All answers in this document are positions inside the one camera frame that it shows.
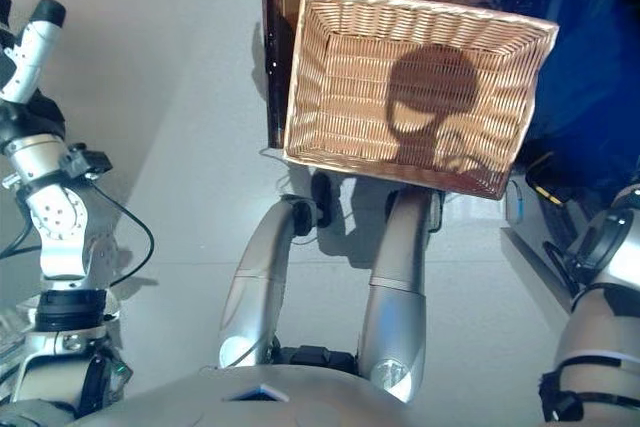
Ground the black robot pelvis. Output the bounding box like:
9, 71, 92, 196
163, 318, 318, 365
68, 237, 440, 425
274, 345, 362, 374

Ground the grey robot torso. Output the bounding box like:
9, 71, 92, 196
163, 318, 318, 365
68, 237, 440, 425
114, 365, 432, 427

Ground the silver right robot leg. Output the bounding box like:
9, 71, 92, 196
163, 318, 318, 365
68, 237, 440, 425
359, 191, 442, 404

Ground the small blue round sticker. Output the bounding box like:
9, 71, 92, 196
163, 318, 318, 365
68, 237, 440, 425
514, 185, 529, 224

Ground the silver left robot leg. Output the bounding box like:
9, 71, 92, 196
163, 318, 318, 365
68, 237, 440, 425
218, 194, 322, 372

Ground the black left robot foot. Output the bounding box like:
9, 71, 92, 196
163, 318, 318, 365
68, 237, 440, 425
310, 171, 334, 229

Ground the silver robot leg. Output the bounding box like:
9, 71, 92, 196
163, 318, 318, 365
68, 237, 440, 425
359, 191, 442, 404
218, 194, 322, 372

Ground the dark grey washing machine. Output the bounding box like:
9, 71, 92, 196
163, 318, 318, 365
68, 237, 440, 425
502, 0, 640, 299

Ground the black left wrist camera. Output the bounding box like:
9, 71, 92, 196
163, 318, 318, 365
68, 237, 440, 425
58, 144, 113, 179

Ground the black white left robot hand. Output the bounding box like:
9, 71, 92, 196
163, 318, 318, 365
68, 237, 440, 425
0, 0, 67, 148

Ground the wicker laundry basket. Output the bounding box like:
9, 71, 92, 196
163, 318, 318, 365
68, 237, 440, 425
282, 0, 561, 201

